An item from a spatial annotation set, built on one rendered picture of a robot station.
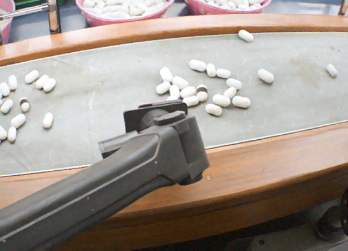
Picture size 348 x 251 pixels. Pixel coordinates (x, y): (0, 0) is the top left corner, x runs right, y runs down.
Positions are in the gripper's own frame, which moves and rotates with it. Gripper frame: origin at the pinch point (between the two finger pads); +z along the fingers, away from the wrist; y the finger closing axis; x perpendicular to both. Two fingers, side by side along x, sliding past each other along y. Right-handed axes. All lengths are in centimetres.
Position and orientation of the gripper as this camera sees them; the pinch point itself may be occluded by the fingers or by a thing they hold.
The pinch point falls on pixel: (146, 114)
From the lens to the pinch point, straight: 77.3
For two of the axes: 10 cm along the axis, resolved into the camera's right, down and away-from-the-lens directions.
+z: -2.4, -2.2, 9.4
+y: -9.7, 1.5, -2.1
